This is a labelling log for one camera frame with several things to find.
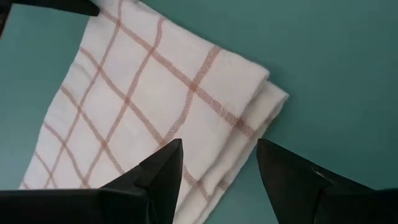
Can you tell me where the white towel with red grid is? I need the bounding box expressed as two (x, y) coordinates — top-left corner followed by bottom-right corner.
(18, 0), (290, 224)

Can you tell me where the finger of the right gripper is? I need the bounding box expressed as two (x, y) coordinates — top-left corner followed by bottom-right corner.
(0, 0), (100, 40)

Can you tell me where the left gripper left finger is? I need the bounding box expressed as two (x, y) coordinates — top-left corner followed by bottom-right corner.
(0, 138), (184, 224)

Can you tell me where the green table mat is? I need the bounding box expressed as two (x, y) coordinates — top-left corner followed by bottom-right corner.
(0, 0), (398, 224)

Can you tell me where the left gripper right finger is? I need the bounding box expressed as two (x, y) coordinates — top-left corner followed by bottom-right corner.
(256, 138), (398, 224)

